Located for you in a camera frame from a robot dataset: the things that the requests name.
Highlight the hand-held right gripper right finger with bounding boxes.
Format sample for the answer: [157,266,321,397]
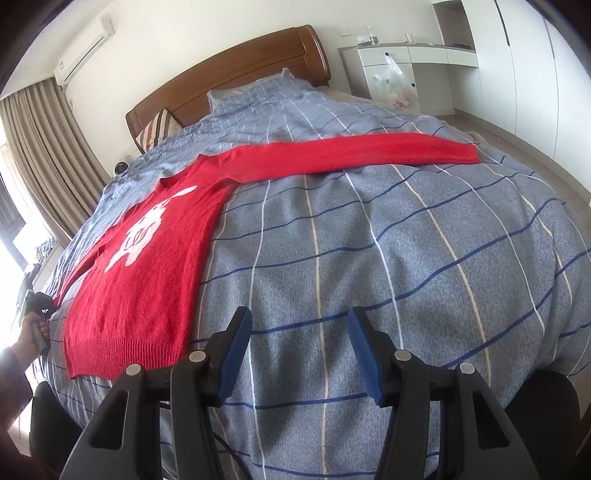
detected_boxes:
[346,306,541,480]

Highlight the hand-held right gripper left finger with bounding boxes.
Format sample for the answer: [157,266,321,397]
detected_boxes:
[58,305,254,480]

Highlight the red knit sweater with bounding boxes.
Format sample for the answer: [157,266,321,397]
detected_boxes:
[53,134,481,380]

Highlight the person's left forearm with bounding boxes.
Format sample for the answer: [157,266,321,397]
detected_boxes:
[0,339,37,416]

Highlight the pile of clothes on windowsill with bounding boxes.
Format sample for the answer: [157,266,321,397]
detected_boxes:
[28,237,65,278]

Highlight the window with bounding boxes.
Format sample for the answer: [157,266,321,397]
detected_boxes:
[0,138,42,352]

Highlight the grey plaid bed blanket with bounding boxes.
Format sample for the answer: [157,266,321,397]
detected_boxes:
[39,74,591,480]

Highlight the beige curtain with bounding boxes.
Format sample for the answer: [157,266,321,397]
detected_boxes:
[0,76,112,241]

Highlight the striped pillow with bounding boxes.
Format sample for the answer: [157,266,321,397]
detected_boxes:
[139,108,183,153]

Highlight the grey plaid pillow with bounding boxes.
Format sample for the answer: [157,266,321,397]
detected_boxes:
[206,68,296,114]

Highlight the white air conditioner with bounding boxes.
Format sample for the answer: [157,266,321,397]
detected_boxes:
[52,16,115,84]

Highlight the clear plastic bag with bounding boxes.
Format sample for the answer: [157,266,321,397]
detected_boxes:
[372,53,421,112]

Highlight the wooden headboard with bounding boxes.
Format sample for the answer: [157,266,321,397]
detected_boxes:
[126,25,332,155]

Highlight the white desk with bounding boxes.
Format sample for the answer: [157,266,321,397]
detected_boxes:
[339,41,478,116]

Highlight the white wardrobe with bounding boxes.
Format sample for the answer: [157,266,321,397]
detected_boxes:
[431,0,591,155]

